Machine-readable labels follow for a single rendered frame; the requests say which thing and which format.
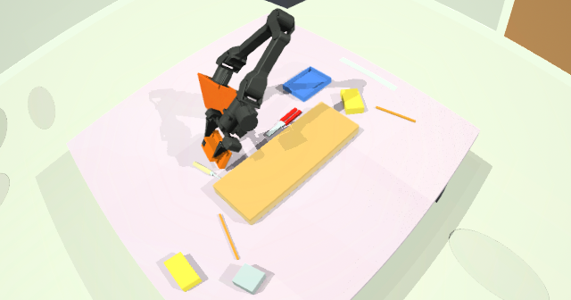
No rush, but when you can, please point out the awl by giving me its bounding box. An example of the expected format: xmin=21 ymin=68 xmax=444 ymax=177
xmin=193 ymin=162 xmax=219 ymax=178

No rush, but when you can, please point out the white flat strip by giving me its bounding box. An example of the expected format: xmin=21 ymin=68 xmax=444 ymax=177
xmin=340 ymin=57 xmax=397 ymax=91

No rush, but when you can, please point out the tan rectangular panel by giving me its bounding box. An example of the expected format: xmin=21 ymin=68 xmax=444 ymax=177
xmin=212 ymin=102 xmax=359 ymax=225

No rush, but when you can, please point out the yellow rectangular block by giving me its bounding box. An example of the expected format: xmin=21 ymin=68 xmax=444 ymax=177
xmin=340 ymin=88 xmax=364 ymax=115
xmin=164 ymin=252 xmax=202 ymax=292

